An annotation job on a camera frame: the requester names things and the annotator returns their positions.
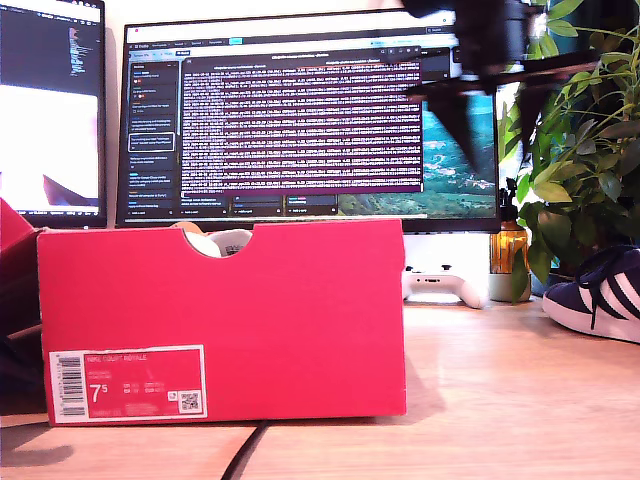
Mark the pale green pot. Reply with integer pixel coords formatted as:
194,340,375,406
488,272,534,303

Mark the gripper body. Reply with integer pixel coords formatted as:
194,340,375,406
405,29,602,99

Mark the black cable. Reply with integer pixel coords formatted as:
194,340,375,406
219,421,269,480

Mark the white game controller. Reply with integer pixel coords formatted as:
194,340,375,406
403,263,489,309

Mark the red cardboard shoebox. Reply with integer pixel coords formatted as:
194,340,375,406
0,197,408,427

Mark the amber pump bottle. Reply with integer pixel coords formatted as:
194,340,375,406
489,177,531,275

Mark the wide black computer monitor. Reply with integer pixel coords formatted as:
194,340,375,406
117,8,502,234

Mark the green leafy potted plant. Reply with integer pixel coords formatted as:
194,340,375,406
497,0,640,304

